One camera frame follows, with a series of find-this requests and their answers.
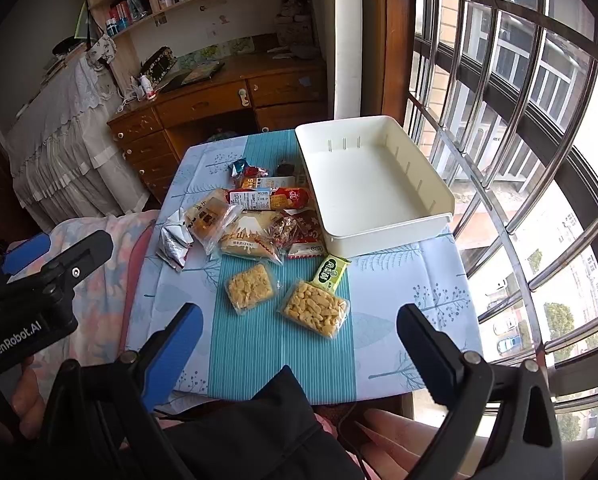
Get silver foil snack bag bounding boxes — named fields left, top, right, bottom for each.
left=156, top=208, right=194, bottom=272

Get square rice cracker pack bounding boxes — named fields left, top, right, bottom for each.
left=225, top=263, right=279, bottom=315

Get mountain print bread bag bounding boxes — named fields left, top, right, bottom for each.
left=219, top=210, right=283, bottom=266

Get peanut cracker clear pack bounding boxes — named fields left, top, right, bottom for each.
left=278, top=280, right=350, bottom=339

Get green pineapple cake pack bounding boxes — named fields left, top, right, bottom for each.
left=311, top=255, right=350, bottom=294

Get walnut snack clear pack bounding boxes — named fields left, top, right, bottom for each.
left=267, top=212, right=307, bottom=252

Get red blue cookie roll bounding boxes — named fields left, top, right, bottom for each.
left=227, top=188, right=310, bottom=210

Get red Lipo biscuit bag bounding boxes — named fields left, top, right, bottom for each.
left=286, top=208, right=326, bottom=259

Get blue foil candy pack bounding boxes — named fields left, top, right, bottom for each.
left=229, top=158, right=249, bottom=188

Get red candy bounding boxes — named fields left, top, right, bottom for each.
left=244, top=166, right=269, bottom=179

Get orange oats bar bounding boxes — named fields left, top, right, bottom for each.
left=241, top=176, right=296, bottom=190

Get dark brownie pack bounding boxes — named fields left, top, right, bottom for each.
left=274, top=162, right=299, bottom=177

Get brown soda cracker pack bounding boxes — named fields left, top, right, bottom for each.
left=185, top=193, right=241, bottom=256

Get person's right hand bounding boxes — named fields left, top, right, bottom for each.
left=337, top=408, right=437, bottom=479

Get person's left hand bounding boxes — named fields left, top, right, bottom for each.
left=0, top=356, right=45, bottom=444

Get pastel floral blanket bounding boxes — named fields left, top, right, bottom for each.
left=14, top=210, right=159, bottom=399

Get blue patterned tablecloth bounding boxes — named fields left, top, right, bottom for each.
left=124, top=129, right=484, bottom=406

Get white red small bottle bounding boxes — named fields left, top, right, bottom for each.
left=139, top=74, right=156, bottom=101

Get white plastic storage bin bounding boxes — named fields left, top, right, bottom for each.
left=295, top=116, right=454, bottom=258

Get black gold ornate box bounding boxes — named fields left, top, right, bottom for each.
left=139, top=47, right=177, bottom=86

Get wooden desk with drawers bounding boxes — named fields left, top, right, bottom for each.
left=108, top=54, right=329, bottom=202

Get metal window bars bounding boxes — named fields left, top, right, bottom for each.
left=404, top=0, right=598, bottom=441

